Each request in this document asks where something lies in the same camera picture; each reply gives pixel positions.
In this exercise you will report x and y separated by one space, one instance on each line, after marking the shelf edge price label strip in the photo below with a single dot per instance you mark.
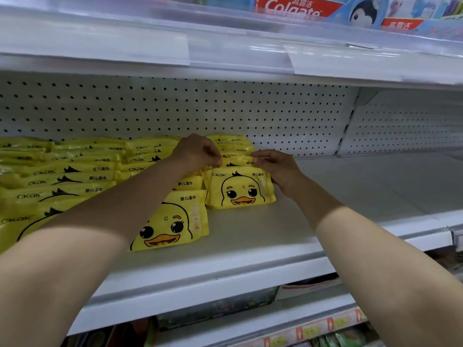
311 330

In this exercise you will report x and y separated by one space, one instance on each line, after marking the white paper shelf label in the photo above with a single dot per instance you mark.
343 64
94 45

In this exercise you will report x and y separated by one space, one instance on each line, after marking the person's right forearm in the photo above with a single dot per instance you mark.
365 256

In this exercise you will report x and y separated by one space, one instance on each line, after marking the white perforated back panel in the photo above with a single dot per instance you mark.
275 111

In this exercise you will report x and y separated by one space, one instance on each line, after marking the person's left hand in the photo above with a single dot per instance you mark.
193 151

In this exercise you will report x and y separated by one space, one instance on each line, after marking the cartoon children's toothpaste box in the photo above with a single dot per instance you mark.
405 12

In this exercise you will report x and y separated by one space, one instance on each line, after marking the dark printed product box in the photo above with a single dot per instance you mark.
217 308

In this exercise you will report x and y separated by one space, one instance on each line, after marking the white metal shelf board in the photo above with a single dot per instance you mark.
275 245

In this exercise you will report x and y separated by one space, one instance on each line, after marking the duck-face yellow wipes pack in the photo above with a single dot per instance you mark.
238 189

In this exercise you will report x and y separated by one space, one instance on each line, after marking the rows of yellow packets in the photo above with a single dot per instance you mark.
83 177

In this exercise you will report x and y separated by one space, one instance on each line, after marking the person's right hand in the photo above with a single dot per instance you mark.
284 171

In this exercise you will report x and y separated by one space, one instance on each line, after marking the green product packets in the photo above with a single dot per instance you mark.
343 338

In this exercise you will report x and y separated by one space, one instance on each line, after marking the person's right thumb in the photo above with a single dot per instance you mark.
261 161

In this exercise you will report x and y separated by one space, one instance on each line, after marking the person's left fingers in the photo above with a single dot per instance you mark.
213 155

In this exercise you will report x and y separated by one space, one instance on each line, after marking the person's left forearm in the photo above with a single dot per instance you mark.
90 234

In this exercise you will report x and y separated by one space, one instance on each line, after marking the red toothpaste box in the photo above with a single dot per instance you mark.
293 6

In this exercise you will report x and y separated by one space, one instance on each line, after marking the white shelf board with labels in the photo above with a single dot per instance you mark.
231 43

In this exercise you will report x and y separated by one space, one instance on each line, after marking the blue penguin toothpaste box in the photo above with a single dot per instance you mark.
361 12

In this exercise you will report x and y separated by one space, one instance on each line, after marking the white product box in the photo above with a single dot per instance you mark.
307 287

